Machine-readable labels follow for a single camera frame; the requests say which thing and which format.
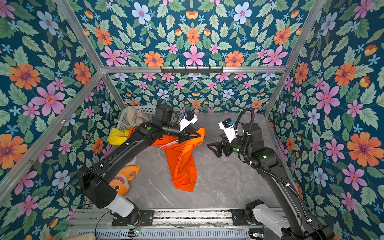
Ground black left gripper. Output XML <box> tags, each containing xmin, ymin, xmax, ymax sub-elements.
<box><xmin>161</xmin><ymin>121</ymin><xmax>203</xmax><ymax>143</ymax></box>

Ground white plastic laundry basket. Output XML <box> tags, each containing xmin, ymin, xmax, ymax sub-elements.
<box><xmin>115</xmin><ymin>106</ymin><xmax>156</xmax><ymax>130</ymax></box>

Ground aluminium frame post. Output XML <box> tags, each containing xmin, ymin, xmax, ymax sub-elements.
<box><xmin>56</xmin><ymin>1</ymin><xmax>126</xmax><ymax>111</ymax></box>

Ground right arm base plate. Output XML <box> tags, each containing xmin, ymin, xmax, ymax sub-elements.
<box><xmin>229</xmin><ymin>209</ymin><xmax>257</xmax><ymax>226</ymax></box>

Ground yellow shorts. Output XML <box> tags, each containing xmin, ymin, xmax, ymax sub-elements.
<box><xmin>107</xmin><ymin>128</ymin><xmax>132</xmax><ymax>146</ymax></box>

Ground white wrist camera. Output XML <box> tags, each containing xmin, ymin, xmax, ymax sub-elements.
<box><xmin>218</xmin><ymin>118</ymin><xmax>237</xmax><ymax>143</ymax></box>
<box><xmin>179</xmin><ymin>113</ymin><xmax>198</xmax><ymax>131</ymax></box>

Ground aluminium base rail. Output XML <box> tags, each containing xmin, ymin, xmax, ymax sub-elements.
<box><xmin>64</xmin><ymin>208</ymin><xmax>319</xmax><ymax>240</ymax></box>

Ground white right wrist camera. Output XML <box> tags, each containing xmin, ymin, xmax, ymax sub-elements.
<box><xmin>218</xmin><ymin>118</ymin><xmax>237</xmax><ymax>143</ymax></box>

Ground black hook rail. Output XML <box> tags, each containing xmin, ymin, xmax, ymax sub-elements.
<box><xmin>160</xmin><ymin>67</ymin><xmax>224</xmax><ymax>74</ymax></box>

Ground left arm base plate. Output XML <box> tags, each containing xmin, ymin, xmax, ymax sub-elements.
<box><xmin>112</xmin><ymin>210</ymin><xmax>155</xmax><ymax>227</ymax></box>

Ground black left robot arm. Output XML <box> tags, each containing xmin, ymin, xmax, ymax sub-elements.
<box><xmin>78</xmin><ymin>105</ymin><xmax>201</xmax><ymax>226</ymax></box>

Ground beige shorts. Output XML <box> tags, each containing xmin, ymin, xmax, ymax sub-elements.
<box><xmin>126</xmin><ymin>107</ymin><xmax>150</xmax><ymax>127</ymax></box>

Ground orange shorts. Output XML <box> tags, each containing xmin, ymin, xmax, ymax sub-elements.
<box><xmin>128</xmin><ymin>127</ymin><xmax>206</xmax><ymax>193</ymax></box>

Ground orange fish plush toy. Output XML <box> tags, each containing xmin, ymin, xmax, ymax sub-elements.
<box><xmin>83</xmin><ymin>164</ymin><xmax>141</xmax><ymax>201</ymax></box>

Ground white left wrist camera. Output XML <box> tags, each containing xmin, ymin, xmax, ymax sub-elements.
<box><xmin>179</xmin><ymin>113</ymin><xmax>198</xmax><ymax>131</ymax></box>

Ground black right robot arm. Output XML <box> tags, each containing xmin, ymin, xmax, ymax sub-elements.
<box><xmin>207</xmin><ymin>108</ymin><xmax>335</xmax><ymax>240</ymax></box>

